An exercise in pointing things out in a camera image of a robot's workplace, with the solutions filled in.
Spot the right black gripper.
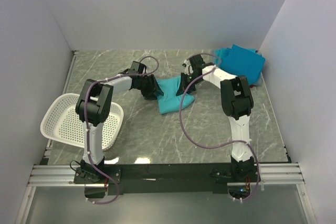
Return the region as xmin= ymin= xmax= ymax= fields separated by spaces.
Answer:
xmin=177 ymin=73 xmax=202 ymax=98

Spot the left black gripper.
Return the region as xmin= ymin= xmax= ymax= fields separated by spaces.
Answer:
xmin=137 ymin=75 xmax=164 ymax=101

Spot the turquoise t shirt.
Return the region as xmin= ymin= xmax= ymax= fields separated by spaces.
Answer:
xmin=215 ymin=48 xmax=231 ymax=59
xmin=157 ymin=76 xmax=182 ymax=115

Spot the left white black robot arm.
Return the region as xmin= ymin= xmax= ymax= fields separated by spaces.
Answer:
xmin=75 ymin=61 xmax=164 ymax=183

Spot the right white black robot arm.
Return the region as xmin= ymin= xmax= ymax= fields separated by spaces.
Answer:
xmin=176 ymin=54 xmax=255 ymax=182

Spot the folded turquoise t shirt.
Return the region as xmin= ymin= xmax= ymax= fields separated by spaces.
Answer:
xmin=215 ymin=48 xmax=231 ymax=59

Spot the folded blue t shirt top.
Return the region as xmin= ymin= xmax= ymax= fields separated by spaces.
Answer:
xmin=220 ymin=45 xmax=266 ymax=85

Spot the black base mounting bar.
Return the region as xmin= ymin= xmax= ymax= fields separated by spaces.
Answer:
xmin=73 ymin=163 xmax=260 ymax=195

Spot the white perforated plastic basket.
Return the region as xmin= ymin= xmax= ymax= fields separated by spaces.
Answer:
xmin=40 ymin=93 xmax=124 ymax=151

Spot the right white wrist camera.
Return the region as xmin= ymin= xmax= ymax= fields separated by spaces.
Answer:
xmin=182 ymin=60 xmax=193 ymax=75

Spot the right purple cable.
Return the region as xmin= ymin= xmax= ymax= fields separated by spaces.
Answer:
xmin=178 ymin=52 xmax=262 ymax=202

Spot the purple cable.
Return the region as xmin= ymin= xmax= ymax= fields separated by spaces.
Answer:
xmin=178 ymin=52 xmax=262 ymax=202
xmin=83 ymin=56 xmax=160 ymax=205

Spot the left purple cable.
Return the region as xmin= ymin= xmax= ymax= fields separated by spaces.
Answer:
xmin=83 ymin=56 xmax=160 ymax=205

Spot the aluminium frame rail front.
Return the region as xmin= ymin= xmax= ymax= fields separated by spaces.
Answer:
xmin=27 ymin=163 xmax=305 ymax=187

